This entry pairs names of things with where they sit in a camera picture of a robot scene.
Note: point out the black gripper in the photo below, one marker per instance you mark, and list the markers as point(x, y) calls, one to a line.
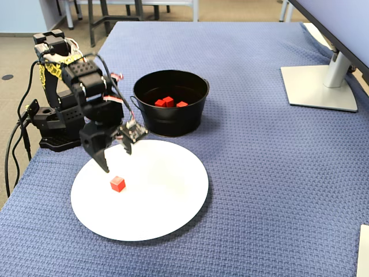
point(95, 139)

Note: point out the red cube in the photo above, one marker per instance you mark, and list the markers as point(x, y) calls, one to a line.
point(159, 103)
point(181, 104)
point(168, 102)
point(117, 184)

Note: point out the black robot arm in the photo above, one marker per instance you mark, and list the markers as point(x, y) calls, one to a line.
point(86, 72)

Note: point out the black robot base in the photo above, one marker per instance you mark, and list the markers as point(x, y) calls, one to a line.
point(57, 141)

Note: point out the white round plate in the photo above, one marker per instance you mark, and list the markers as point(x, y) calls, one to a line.
point(158, 202)

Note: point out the black metal bucket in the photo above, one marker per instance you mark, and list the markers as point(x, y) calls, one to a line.
point(173, 124)

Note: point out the yellow black tape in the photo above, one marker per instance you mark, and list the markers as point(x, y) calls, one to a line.
point(54, 67)

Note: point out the dark round floor cover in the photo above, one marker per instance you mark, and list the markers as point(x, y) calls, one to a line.
point(7, 77)

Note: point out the grey metal table leg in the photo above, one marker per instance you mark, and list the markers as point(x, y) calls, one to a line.
point(69, 17)

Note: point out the blue waffle cloth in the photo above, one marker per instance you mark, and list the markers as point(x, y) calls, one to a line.
point(259, 173)

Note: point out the black chair legs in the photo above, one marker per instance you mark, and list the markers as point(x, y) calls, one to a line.
point(156, 11)

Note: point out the white table leg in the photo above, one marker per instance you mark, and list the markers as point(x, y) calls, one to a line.
point(195, 11)

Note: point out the silver monitor stand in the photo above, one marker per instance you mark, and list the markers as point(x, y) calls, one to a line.
point(311, 89)

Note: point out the grey chair legs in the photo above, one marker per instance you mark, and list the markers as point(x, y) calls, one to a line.
point(285, 11)

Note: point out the monitor screen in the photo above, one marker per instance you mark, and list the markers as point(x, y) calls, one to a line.
point(346, 23)

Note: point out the white flat object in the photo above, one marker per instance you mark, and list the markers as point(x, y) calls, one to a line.
point(363, 251)

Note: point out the small camera circuit board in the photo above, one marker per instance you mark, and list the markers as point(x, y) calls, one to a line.
point(135, 132)

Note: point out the black metal stool frame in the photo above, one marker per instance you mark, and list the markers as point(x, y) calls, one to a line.
point(92, 29)

